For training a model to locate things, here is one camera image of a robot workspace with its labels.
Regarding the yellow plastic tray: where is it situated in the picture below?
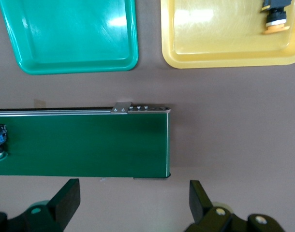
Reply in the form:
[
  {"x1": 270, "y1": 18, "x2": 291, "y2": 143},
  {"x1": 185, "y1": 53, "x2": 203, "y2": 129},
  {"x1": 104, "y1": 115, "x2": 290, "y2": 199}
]
[{"x1": 161, "y1": 0, "x2": 295, "y2": 69}]

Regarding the green plastic tray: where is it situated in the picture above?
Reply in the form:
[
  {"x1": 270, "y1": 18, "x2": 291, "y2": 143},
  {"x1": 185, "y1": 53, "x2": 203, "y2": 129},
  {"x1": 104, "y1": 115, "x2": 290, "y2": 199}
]
[{"x1": 0, "y1": 0, "x2": 139, "y2": 75}]

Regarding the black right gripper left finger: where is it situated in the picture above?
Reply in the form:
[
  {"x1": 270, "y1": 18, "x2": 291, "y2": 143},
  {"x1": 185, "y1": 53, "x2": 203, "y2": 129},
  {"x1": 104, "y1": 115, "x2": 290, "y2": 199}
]
[{"x1": 21, "y1": 178, "x2": 81, "y2": 232}]

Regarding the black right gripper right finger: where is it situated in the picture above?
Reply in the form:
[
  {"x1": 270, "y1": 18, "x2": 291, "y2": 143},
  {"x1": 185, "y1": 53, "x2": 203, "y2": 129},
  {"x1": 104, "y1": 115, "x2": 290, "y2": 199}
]
[{"x1": 186, "y1": 180, "x2": 235, "y2": 232}]

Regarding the green conveyor belt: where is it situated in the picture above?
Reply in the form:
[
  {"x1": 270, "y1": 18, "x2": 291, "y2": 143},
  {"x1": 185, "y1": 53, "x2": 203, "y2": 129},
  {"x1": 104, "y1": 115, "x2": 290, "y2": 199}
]
[{"x1": 0, "y1": 101, "x2": 172, "y2": 180}]

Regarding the yellow push button switch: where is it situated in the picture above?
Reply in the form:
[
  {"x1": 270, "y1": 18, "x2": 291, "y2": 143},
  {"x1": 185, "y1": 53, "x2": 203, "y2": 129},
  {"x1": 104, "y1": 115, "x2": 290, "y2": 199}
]
[{"x1": 260, "y1": 0, "x2": 291, "y2": 35}]

